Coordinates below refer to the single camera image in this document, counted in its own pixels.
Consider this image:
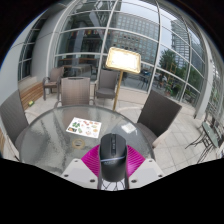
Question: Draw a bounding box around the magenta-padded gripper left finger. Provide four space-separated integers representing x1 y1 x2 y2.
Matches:
61 144 103 190

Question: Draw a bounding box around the colourful picture menu card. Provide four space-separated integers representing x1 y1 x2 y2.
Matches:
65 116 102 139

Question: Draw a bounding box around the wooden slat bench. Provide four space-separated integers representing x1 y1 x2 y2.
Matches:
0 128 6 155
19 81 45 111

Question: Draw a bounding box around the gold menu display stand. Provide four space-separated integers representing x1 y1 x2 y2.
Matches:
105 46 142 112

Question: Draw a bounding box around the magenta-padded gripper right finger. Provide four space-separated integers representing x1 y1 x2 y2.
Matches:
125 144 165 190

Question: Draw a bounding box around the black computer mouse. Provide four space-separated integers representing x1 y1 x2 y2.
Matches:
98 132 129 183

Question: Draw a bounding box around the grey wicker chair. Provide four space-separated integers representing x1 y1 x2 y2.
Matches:
134 89 183 148
94 68 120 101
42 65 65 101
54 76 96 108
0 89 30 149

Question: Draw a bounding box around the green metal patio table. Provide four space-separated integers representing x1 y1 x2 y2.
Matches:
184 120 222 164

